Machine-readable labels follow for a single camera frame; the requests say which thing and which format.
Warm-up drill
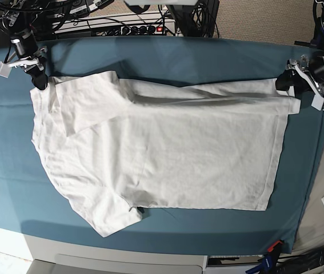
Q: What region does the white T-shirt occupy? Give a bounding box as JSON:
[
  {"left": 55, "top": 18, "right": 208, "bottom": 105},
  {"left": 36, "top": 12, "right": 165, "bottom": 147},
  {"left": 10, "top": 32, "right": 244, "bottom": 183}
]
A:
[{"left": 30, "top": 71, "right": 301, "bottom": 237}]

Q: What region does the orange blue clamp bottom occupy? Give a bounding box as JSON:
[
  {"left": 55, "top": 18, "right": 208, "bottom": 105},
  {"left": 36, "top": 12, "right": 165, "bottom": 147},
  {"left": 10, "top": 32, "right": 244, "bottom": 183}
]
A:
[{"left": 245, "top": 240, "right": 285, "bottom": 274}]

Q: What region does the teal table cloth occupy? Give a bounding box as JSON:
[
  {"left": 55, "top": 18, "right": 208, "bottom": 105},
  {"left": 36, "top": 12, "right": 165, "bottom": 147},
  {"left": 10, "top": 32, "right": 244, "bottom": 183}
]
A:
[{"left": 0, "top": 36, "right": 324, "bottom": 255}]

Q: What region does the black cable bundle top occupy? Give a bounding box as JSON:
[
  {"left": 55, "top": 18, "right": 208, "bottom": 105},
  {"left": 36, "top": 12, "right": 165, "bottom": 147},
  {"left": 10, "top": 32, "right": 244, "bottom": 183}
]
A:
[{"left": 167, "top": 0, "right": 221, "bottom": 38}]

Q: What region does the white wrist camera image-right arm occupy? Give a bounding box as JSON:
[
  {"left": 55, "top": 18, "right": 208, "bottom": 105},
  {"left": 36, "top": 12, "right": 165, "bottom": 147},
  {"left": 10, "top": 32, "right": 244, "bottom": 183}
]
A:
[{"left": 311, "top": 95, "right": 324, "bottom": 111}]

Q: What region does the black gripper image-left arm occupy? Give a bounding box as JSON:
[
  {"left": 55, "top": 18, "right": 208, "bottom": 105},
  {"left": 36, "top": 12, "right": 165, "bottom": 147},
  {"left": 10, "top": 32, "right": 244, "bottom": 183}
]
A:
[{"left": 9, "top": 47, "right": 48, "bottom": 90}]

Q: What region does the black power strip red switch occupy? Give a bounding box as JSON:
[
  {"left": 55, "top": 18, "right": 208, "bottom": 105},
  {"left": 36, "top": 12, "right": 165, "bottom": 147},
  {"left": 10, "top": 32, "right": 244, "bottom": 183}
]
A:
[{"left": 121, "top": 25, "right": 166, "bottom": 36}]

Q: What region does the black gripper image-right arm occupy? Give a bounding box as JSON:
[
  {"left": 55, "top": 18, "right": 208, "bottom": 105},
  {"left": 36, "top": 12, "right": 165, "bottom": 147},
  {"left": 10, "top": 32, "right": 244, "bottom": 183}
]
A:
[{"left": 275, "top": 54, "right": 324, "bottom": 99}]

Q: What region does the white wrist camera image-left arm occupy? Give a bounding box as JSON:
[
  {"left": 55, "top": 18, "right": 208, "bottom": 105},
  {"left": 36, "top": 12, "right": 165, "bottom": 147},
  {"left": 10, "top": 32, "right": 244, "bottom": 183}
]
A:
[{"left": 0, "top": 61, "right": 13, "bottom": 78}]

